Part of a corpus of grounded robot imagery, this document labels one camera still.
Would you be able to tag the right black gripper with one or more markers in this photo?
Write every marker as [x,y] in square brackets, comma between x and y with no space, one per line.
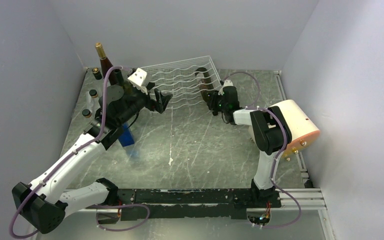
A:
[212,103]

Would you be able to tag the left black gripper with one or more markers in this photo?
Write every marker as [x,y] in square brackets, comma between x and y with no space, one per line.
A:
[155,104]

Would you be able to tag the dark bottle silver cap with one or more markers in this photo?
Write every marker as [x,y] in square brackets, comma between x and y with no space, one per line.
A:
[204,83]

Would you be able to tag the blue vodka bottle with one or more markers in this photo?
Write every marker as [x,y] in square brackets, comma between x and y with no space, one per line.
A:
[126,138]

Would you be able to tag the dark green wine bottle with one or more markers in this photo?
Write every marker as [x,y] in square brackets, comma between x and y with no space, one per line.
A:
[120,81]

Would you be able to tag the dark red wine bottle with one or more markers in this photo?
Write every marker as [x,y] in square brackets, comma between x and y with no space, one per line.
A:
[105,64]

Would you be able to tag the clear bottle orange label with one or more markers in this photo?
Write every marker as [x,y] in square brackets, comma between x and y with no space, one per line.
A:
[97,74]

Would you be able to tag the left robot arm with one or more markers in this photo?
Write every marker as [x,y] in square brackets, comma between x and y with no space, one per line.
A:
[45,201]

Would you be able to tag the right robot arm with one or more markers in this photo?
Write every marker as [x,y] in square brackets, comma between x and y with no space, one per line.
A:
[269,127]

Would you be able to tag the cream cylindrical container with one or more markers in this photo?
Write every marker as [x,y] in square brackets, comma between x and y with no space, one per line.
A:
[303,131]

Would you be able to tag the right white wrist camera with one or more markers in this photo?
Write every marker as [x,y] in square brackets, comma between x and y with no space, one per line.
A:
[226,85]

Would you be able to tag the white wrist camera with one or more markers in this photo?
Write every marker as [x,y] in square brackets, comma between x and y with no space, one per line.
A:
[138,78]
[226,85]

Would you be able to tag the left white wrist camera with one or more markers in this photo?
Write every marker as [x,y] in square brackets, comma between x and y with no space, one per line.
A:
[138,78]

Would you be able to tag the white wire wine rack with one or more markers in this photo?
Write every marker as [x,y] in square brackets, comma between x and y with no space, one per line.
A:
[178,78]

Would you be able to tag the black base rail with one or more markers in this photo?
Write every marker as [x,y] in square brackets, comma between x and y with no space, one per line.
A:
[235,203]

